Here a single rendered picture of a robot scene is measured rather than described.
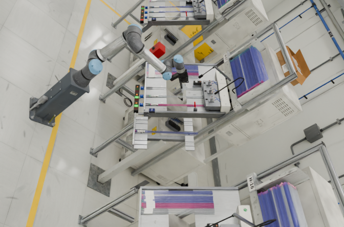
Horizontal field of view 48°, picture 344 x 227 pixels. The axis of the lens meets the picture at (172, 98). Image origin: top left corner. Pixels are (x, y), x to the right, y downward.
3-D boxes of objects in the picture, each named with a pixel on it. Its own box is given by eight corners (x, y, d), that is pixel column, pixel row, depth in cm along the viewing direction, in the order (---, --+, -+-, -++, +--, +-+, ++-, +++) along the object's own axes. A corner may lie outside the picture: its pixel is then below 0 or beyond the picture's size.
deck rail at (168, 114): (143, 116, 335) (143, 112, 331) (143, 115, 337) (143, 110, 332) (224, 118, 339) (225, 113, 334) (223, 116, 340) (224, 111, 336)
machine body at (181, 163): (116, 163, 380) (160, 134, 352) (121, 113, 431) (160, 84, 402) (162, 189, 414) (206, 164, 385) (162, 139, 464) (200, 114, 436)
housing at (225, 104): (219, 117, 341) (221, 106, 331) (213, 81, 376) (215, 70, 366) (228, 117, 341) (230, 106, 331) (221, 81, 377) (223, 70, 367)
